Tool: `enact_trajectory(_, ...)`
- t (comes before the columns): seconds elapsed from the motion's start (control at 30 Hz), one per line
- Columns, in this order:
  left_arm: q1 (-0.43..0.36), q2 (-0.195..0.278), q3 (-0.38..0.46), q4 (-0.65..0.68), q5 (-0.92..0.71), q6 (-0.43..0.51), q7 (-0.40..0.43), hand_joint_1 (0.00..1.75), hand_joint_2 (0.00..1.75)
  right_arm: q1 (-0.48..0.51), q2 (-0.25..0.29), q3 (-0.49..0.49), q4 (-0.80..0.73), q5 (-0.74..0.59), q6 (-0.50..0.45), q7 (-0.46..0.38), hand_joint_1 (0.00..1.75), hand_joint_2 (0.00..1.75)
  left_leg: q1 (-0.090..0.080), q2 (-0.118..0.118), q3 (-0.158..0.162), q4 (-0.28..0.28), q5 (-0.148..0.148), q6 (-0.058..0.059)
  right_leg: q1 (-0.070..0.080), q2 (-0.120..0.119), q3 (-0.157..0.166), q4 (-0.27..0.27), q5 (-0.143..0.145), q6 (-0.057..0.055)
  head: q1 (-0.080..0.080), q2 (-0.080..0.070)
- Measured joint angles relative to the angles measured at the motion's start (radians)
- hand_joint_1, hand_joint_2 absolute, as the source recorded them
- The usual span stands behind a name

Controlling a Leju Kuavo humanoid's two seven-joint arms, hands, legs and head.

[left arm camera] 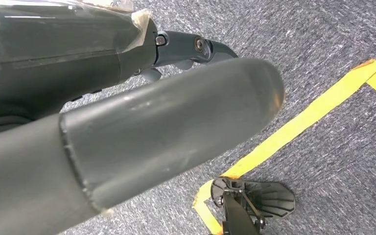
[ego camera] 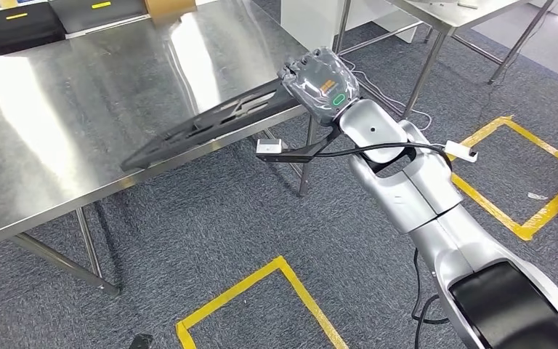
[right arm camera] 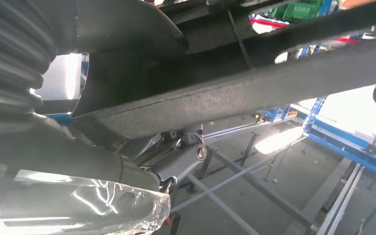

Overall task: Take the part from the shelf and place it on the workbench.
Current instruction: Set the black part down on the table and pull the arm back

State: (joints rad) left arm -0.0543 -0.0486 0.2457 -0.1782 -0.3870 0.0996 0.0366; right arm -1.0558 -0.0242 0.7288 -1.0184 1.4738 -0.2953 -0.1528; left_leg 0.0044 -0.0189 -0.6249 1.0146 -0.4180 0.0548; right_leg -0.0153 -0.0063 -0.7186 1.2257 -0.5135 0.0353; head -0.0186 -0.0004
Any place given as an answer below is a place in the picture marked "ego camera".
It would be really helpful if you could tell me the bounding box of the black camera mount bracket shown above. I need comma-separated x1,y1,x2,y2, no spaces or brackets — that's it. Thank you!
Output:
256,126,342,165

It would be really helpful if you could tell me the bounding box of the white power cable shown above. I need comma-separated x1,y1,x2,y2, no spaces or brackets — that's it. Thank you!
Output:
339,55,448,148

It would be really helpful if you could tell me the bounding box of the black plastic plate bracket part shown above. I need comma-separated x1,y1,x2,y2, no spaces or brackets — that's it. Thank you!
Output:
120,78,304,173

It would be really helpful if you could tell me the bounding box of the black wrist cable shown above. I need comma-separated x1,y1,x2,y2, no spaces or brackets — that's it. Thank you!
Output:
315,142,453,172

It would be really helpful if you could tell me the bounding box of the cardboard box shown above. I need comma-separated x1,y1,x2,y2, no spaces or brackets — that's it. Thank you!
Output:
144,0,198,25

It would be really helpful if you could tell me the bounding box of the silver metal case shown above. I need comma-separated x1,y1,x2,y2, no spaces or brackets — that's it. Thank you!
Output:
47,0,147,35

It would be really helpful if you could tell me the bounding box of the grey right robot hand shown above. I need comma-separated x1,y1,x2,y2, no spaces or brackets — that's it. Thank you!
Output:
277,47,361,127

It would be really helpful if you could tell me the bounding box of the black carrying case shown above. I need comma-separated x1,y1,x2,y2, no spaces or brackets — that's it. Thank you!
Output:
0,1,67,56

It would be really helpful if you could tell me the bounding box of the white power strip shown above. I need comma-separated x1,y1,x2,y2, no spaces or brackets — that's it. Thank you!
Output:
445,140,478,164

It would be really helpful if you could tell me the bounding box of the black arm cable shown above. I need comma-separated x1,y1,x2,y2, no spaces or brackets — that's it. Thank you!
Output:
411,248,450,349

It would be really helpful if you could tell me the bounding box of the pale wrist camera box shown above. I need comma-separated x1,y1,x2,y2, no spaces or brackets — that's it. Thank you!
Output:
256,138,284,155

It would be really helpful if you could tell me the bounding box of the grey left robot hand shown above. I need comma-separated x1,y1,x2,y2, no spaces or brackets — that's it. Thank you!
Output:
129,333,155,349

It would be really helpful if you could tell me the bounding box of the yellow floor tape square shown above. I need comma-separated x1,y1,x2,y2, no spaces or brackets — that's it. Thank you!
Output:
445,115,558,242
175,255,349,349

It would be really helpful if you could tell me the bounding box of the white cabinet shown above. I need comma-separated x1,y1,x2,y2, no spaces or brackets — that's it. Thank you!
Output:
280,0,424,52

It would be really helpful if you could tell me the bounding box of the steel workbench table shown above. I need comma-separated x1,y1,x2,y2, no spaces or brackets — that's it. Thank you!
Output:
0,0,318,297

